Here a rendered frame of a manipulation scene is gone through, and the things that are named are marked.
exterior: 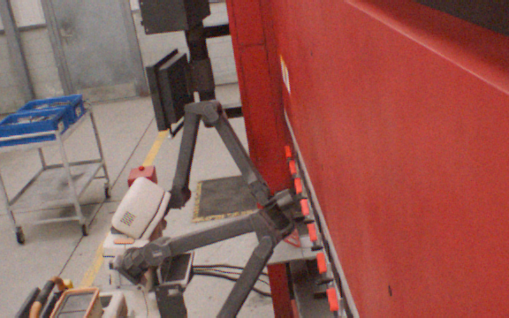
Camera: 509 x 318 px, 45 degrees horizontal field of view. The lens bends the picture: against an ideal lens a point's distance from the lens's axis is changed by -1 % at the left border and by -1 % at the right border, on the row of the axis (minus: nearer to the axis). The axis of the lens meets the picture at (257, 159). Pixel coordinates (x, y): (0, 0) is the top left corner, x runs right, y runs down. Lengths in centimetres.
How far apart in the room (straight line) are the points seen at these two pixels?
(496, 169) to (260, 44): 259
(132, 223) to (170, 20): 131
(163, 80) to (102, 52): 635
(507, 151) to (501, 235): 8
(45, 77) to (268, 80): 717
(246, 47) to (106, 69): 671
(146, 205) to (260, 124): 112
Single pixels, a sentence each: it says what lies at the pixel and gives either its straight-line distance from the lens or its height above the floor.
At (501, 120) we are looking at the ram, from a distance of 48.
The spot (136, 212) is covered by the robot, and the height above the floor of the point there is 133.
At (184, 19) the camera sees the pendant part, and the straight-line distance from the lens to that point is 317.
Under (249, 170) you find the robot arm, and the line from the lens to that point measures 235.
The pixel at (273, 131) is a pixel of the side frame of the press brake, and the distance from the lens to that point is 315.
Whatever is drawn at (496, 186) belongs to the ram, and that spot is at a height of 198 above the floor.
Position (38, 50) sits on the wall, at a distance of 993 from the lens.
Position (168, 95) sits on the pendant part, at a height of 143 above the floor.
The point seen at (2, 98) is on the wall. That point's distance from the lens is 1034.
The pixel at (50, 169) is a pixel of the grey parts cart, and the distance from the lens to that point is 614.
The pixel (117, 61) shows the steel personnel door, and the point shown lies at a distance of 957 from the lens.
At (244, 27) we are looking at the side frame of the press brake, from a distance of 303.
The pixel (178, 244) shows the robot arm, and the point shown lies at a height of 127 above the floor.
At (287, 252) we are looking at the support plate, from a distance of 243.
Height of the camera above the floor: 220
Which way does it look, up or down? 21 degrees down
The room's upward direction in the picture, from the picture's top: 9 degrees counter-clockwise
